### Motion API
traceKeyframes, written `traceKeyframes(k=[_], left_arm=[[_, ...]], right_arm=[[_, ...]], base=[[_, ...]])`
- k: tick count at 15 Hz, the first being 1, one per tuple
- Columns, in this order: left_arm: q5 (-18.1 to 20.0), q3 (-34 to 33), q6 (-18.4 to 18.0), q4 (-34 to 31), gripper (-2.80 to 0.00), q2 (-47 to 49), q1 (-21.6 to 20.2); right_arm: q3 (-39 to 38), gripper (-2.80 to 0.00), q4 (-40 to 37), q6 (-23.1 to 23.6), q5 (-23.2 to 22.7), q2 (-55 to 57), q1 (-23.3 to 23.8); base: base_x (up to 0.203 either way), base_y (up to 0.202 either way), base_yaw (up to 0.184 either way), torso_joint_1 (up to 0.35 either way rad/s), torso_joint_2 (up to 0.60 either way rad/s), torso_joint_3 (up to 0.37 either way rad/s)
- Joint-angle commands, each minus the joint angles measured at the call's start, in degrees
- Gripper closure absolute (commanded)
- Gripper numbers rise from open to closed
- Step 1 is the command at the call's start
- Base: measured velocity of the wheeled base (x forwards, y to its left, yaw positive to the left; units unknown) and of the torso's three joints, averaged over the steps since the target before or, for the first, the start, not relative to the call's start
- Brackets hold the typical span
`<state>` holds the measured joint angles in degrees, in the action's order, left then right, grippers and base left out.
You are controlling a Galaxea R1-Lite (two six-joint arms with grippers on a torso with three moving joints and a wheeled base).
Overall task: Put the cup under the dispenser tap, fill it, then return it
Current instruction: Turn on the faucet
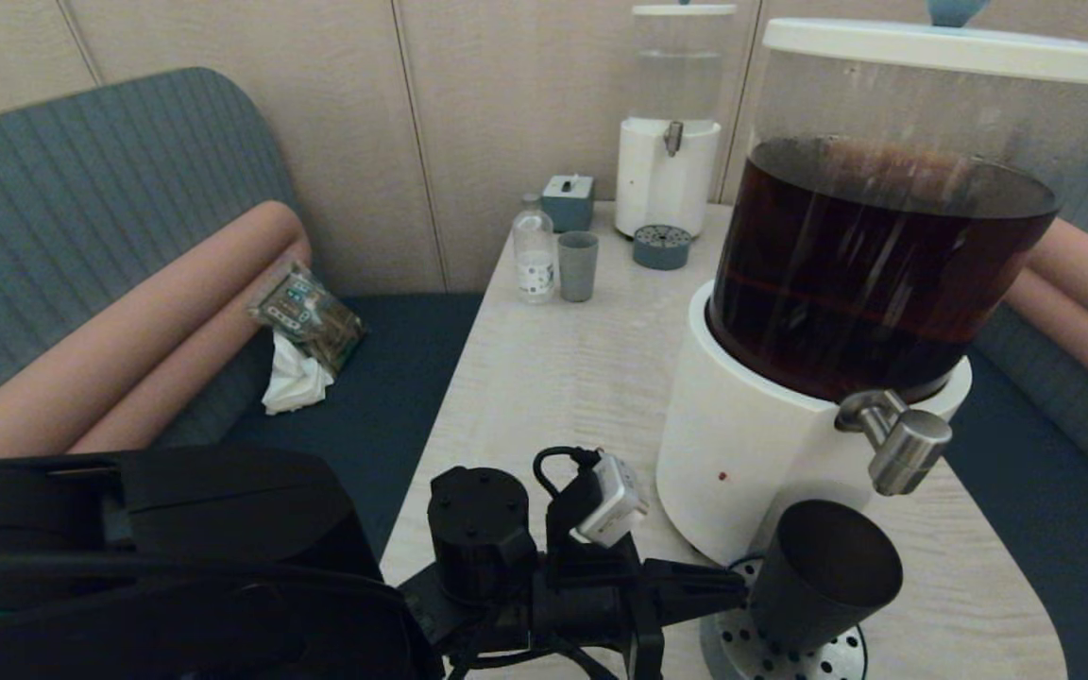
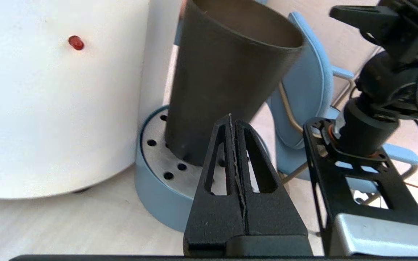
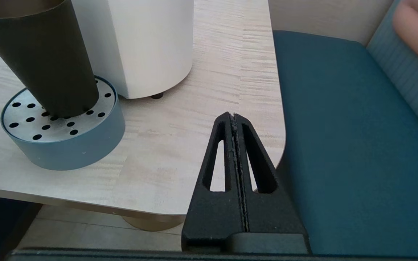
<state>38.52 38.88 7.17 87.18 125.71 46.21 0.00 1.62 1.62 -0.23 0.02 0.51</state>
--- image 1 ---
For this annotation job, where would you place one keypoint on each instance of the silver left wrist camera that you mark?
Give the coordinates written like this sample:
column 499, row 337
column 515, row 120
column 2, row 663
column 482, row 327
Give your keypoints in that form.
column 612, row 496

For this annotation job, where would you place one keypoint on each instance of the small metal dispenser tap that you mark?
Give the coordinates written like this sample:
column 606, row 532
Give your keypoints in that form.
column 672, row 138

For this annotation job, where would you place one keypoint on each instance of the small clear water dispenser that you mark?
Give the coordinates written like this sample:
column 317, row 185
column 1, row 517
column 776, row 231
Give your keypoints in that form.
column 662, row 189

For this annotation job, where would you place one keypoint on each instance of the clear plastic bottle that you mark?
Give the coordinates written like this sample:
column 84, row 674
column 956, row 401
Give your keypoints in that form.
column 535, row 253

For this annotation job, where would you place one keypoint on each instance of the black cup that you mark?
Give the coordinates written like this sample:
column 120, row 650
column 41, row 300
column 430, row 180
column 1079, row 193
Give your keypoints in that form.
column 818, row 576

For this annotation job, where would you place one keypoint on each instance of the small blue drip tray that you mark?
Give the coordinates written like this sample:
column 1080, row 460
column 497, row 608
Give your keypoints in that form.
column 662, row 248

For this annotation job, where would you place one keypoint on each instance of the large white dispenser lid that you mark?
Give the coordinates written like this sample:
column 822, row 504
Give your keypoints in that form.
column 931, row 47

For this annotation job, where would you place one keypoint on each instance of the small white dispenser lid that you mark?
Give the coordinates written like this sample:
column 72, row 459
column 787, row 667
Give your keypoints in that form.
column 684, row 9

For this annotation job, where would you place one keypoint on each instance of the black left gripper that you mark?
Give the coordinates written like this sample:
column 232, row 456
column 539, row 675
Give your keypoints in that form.
column 601, row 604

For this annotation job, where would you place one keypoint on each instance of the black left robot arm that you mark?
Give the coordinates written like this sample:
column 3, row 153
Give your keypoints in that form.
column 176, row 567

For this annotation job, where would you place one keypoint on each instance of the large dark tea dispenser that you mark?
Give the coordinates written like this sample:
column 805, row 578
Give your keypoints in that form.
column 790, row 302

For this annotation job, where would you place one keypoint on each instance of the dark teal seat cushion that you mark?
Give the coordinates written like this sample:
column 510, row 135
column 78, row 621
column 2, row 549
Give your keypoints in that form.
column 365, row 406
column 1054, row 567

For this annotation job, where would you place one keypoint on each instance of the large silver drip tray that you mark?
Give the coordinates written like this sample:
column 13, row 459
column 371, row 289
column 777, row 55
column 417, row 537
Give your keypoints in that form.
column 733, row 652

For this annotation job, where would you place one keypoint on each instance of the large metal dispenser tap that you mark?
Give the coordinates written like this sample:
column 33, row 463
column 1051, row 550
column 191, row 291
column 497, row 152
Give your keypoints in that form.
column 908, row 453

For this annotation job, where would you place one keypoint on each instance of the grey-blue cup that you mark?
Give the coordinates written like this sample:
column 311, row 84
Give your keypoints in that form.
column 578, row 267

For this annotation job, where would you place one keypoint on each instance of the small blue box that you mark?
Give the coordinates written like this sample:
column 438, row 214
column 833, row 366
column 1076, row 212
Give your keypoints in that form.
column 568, row 204

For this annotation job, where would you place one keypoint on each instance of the ribbed grey-blue bench backrest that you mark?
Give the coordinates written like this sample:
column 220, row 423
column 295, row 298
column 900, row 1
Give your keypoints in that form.
column 81, row 189
column 1073, row 401

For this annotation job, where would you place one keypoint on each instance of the crumpled white tissue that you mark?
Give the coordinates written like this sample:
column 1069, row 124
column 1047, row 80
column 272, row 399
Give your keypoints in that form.
column 294, row 382

